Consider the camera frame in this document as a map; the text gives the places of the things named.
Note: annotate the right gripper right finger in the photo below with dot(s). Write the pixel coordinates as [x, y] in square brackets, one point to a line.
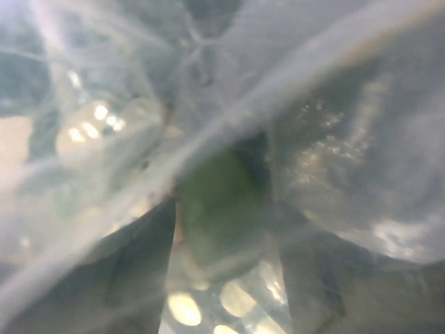
[334, 286]

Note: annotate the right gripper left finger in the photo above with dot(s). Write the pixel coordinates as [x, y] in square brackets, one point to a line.
[121, 289]

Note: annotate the green fake lettuce leaf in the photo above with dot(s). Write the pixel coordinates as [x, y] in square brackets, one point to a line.
[222, 215]

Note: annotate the clear zip top bag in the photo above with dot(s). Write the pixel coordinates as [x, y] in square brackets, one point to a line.
[335, 107]

